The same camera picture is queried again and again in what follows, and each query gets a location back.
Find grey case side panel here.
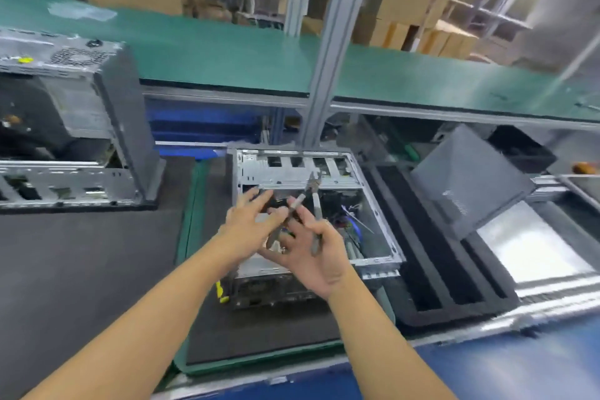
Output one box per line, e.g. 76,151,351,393
409,123,538,241

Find blue plastic crate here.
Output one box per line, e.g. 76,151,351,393
145,99,273,145

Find person's right hand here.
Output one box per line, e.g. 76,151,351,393
261,191,359,301

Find aluminium conveyor frame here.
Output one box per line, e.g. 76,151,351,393
154,174,600,396

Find grey metal conveyor plate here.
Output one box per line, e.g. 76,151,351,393
476,198,600,286

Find clear plastic bag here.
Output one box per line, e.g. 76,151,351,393
47,0,118,23

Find long green workbench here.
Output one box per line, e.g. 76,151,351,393
0,0,600,129

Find black divided foam tray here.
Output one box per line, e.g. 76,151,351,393
361,161,521,329

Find dark grey computer case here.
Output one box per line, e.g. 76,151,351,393
225,144,406,310

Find person's left hand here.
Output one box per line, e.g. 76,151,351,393
217,186,292,260

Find silver computer case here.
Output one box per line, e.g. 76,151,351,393
0,27,167,211

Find person's left forearm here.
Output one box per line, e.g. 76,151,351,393
23,236,254,400

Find thick aluminium frame post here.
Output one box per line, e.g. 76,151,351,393
295,0,381,148

